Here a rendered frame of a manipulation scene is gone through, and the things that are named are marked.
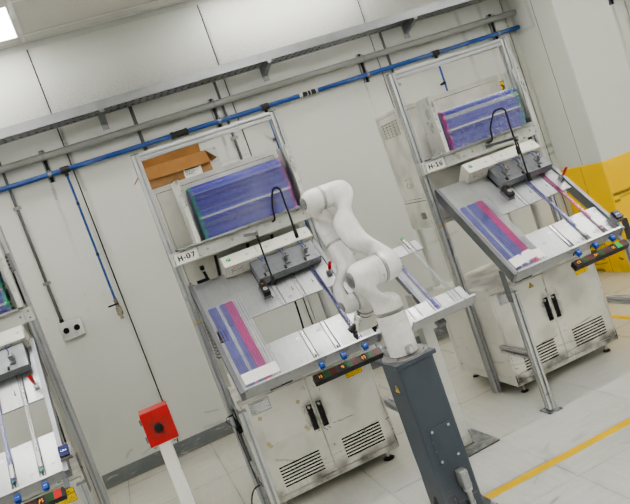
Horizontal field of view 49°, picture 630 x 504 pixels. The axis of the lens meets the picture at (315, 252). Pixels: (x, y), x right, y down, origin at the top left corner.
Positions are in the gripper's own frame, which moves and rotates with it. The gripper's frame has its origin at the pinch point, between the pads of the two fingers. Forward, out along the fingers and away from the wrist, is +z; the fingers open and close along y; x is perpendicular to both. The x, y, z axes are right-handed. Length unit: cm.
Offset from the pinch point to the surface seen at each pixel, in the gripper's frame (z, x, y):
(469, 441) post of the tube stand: 66, -38, 37
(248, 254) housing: 2, 73, -27
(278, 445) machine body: 59, 0, -48
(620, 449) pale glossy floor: 24, -88, 73
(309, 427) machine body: 58, 1, -31
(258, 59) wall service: 1, 246, 52
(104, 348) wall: 128, 160, -114
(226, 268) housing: 2, 70, -40
